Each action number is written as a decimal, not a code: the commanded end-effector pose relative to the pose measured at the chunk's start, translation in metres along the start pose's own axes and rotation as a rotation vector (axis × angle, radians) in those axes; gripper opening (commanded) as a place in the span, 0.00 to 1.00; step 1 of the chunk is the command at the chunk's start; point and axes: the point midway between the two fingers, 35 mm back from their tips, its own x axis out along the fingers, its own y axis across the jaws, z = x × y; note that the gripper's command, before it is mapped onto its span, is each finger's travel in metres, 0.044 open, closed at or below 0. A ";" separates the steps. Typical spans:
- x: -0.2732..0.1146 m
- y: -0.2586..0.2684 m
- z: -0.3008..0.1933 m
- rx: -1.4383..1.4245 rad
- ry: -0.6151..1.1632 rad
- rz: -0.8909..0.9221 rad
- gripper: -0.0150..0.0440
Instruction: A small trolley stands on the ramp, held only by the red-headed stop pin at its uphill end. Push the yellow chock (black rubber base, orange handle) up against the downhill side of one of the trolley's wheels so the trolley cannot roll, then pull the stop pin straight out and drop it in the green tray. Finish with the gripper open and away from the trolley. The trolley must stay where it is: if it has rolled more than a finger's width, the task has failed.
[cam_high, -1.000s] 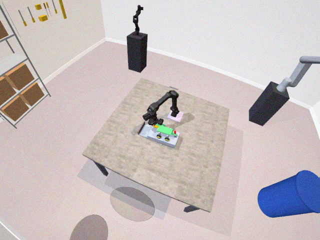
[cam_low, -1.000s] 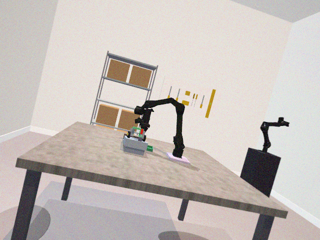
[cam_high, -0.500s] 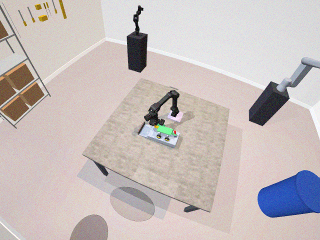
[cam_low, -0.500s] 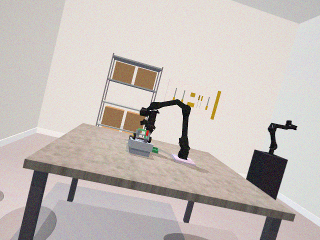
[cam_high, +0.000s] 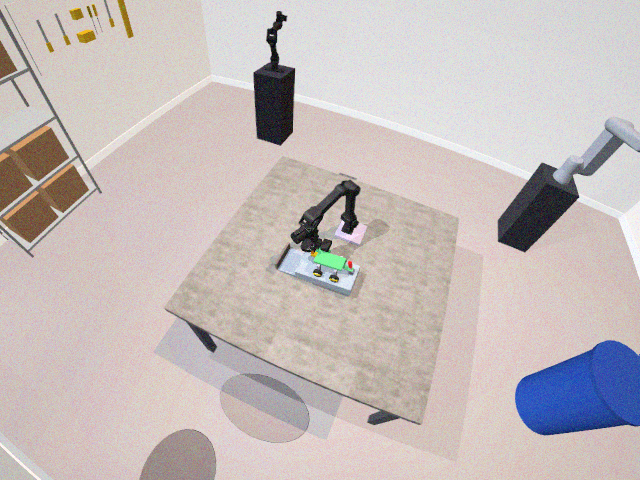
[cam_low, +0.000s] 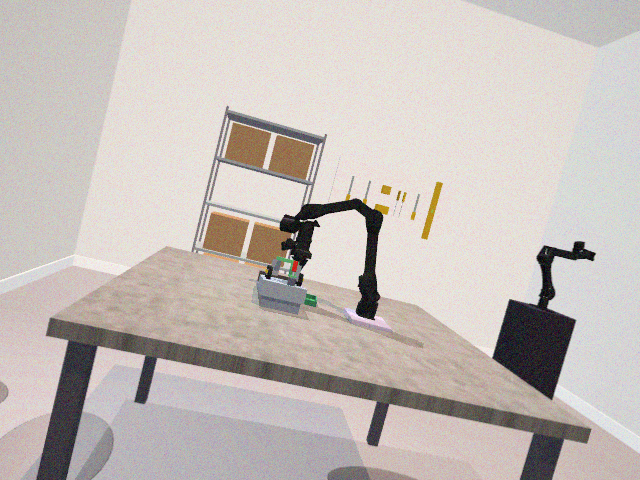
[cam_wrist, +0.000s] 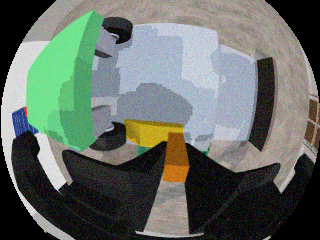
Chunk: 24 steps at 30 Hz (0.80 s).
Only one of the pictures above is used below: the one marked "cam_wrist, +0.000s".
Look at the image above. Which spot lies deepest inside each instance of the green tray rim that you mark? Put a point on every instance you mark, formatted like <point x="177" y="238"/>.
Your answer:
<point x="138" y="151"/>

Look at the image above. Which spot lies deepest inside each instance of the green tray floor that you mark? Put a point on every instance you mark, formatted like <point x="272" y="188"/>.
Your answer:
<point x="145" y="149"/>

